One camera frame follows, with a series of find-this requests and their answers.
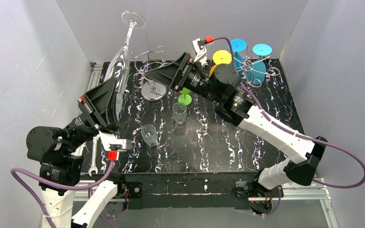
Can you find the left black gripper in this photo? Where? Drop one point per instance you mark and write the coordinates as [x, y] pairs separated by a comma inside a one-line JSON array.
[[92, 111]]

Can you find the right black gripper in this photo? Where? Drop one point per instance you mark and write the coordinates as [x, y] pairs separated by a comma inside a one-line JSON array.
[[182, 77]]

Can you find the green plastic wine glass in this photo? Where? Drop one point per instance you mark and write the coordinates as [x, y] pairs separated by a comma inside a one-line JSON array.
[[185, 97]]

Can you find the tall clear champagne flute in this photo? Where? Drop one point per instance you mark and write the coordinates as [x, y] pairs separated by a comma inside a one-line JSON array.
[[119, 67]]

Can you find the orange plastic wine glass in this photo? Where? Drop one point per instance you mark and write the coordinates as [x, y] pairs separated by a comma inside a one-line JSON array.
[[220, 57]]

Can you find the blue plastic wine glass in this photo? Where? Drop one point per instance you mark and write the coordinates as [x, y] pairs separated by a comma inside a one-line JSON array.
[[238, 45], [257, 70]]

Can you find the chrome glass rack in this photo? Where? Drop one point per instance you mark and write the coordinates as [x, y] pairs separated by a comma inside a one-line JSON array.
[[272, 71], [151, 90]]

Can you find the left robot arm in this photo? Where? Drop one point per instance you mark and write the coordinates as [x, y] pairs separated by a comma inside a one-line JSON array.
[[60, 169]]

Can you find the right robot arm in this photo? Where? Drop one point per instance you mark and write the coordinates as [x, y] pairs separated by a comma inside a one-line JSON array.
[[221, 86]]

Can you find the clear stemless glass centre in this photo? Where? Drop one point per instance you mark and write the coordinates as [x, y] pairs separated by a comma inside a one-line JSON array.
[[179, 112]]

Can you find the clear stemless glass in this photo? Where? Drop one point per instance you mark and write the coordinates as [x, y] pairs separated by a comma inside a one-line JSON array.
[[149, 135], [179, 112]]

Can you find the clear stemless glass front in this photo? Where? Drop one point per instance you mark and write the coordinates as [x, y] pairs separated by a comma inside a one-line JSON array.
[[149, 135]]

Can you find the silver open-end wrench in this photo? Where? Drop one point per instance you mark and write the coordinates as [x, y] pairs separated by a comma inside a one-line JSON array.
[[93, 168]]

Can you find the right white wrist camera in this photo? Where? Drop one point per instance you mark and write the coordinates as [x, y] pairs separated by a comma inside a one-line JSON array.
[[199, 46]]

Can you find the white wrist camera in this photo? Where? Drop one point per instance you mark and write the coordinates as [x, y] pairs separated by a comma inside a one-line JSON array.
[[113, 145], [199, 46]]

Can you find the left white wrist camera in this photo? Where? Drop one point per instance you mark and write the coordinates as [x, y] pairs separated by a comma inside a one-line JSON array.
[[113, 145]]

